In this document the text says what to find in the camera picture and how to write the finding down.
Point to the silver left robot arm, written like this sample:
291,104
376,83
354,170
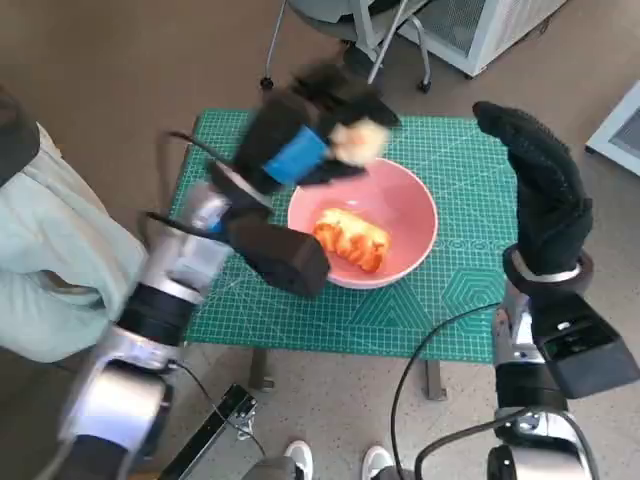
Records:
175,265

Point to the black metal bar with caster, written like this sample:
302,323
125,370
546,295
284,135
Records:
215,430

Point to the small white mesh-panel cabinet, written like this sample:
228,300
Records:
620,132

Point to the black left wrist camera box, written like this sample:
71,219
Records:
285,260

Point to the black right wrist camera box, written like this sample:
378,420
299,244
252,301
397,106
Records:
590,360

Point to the grey metal table leg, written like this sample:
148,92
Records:
434,380
260,370

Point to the large white mesh-panel cabinet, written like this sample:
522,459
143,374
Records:
465,30

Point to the white shoe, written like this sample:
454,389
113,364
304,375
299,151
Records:
299,457
375,460

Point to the long orange toy bread loaf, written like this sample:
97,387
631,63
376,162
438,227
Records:
350,240

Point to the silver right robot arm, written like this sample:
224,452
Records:
520,380

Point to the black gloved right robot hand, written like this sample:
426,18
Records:
550,210

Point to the round pale toy bread bun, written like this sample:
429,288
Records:
360,140

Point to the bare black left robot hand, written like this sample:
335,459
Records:
290,150

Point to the grey office chair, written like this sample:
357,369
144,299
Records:
325,20

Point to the white slanted pole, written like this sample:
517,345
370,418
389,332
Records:
387,40

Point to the green cutting mat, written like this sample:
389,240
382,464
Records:
380,310

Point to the pink bowl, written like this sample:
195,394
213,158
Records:
400,225

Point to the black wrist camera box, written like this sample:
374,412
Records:
285,260
590,360

